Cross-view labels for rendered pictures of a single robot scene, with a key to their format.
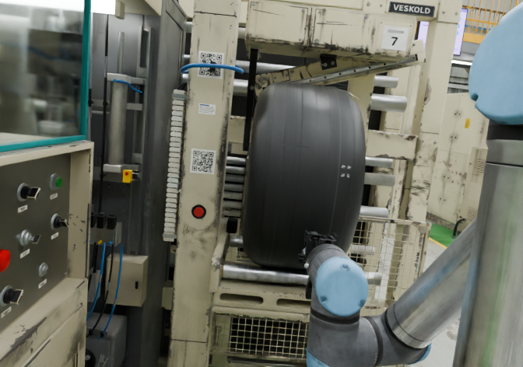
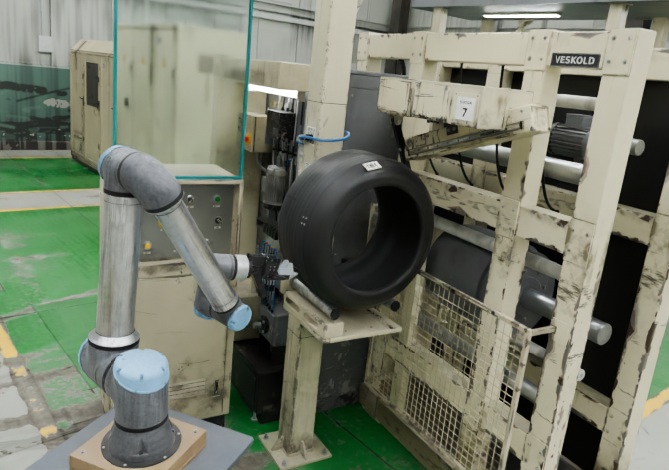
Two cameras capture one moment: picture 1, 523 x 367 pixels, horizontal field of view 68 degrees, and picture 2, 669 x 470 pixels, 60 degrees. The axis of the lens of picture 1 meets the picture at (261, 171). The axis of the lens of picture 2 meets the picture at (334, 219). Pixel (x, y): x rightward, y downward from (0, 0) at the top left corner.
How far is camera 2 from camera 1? 201 cm
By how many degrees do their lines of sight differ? 59
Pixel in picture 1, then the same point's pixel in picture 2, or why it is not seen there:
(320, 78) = (444, 143)
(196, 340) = (295, 334)
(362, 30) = (442, 101)
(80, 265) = (234, 250)
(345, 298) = not seen: hidden behind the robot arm
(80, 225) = (235, 226)
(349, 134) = (317, 195)
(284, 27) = (396, 100)
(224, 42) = (316, 120)
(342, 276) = not seen: hidden behind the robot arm
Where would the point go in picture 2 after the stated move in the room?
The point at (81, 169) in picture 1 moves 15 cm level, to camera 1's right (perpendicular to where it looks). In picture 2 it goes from (237, 195) to (248, 203)
